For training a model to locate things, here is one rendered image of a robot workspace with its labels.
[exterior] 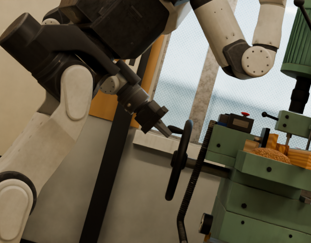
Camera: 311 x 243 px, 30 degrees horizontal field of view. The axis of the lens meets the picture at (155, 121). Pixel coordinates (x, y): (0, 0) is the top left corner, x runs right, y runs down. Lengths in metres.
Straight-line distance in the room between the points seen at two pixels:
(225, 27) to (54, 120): 0.50
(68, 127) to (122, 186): 1.76
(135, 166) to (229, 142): 1.42
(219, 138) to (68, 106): 0.59
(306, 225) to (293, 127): 0.35
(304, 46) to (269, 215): 0.57
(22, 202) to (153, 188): 1.81
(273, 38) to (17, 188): 0.75
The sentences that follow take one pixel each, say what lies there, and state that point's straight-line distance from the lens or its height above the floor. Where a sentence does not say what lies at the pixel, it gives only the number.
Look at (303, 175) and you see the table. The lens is 1.70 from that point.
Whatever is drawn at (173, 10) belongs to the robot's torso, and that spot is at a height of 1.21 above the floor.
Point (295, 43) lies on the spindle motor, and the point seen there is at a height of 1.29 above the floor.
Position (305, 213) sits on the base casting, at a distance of 1.83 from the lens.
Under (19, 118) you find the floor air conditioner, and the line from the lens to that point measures 3.02.
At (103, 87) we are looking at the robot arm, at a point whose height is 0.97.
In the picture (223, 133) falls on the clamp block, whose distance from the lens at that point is 1.89.
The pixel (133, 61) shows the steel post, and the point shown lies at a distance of 3.15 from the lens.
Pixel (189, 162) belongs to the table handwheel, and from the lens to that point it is 1.97.
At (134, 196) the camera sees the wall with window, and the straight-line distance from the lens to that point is 3.27.
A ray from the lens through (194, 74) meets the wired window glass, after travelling 3.33.
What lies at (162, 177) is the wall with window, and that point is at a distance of 3.25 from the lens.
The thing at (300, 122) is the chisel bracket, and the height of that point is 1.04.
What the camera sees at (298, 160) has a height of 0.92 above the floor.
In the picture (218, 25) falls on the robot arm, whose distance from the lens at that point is 1.46.
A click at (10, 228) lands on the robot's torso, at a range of 1.53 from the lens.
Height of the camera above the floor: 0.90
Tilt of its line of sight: level
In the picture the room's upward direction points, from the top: 16 degrees clockwise
